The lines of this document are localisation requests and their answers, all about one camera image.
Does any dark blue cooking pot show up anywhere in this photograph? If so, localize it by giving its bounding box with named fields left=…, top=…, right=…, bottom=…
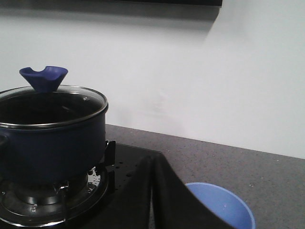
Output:
left=0, top=114, right=106, bottom=185

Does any black burner head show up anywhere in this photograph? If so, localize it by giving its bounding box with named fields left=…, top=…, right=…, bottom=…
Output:
left=0, top=181, right=69, bottom=216

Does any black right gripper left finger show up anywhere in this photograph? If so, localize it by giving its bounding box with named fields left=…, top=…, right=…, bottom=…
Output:
left=91, top=156, right=153, bottom=229

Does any glass lid with blue knob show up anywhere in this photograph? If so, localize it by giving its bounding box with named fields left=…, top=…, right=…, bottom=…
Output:
left=0, top=66, right=108, bottom=129

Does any light blue bowl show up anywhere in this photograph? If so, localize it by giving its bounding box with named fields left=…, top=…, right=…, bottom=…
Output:
left=185, top=182, right=256, bottom=229

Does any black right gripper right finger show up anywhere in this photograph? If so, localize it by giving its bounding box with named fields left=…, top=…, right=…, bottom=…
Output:
left=152, top=154, right=232, bottom=229

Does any black glass gas stove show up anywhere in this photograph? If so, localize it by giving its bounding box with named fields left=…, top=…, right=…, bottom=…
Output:
left=0, top=143, right=159, bottom=229

